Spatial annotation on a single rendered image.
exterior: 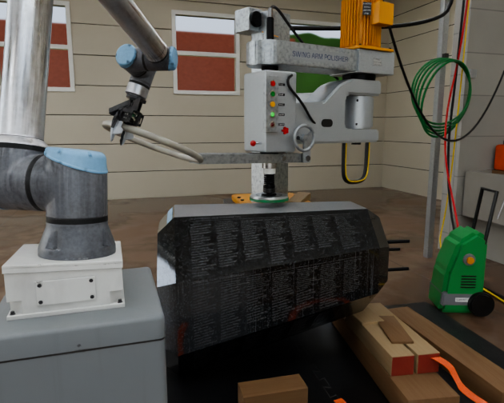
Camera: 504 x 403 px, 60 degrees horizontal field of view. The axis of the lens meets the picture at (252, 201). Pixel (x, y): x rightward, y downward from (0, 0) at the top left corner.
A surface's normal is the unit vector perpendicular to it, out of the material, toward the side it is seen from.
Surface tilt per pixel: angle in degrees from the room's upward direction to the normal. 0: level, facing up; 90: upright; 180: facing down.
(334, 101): 90
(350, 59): 90
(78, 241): 67
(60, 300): 90
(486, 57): 90
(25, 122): 82
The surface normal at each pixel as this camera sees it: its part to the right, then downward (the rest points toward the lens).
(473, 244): -0.04, 0.17
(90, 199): 0.73, 0.08
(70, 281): 0.30, 0.16
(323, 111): 0.53, 0.15
